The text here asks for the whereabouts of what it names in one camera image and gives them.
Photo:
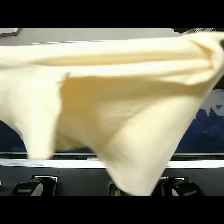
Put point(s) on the cream garment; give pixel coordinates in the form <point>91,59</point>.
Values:
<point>133,116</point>

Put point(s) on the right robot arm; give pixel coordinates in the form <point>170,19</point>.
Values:
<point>190,190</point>

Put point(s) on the silver frame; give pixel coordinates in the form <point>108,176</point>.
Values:
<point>50,163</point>

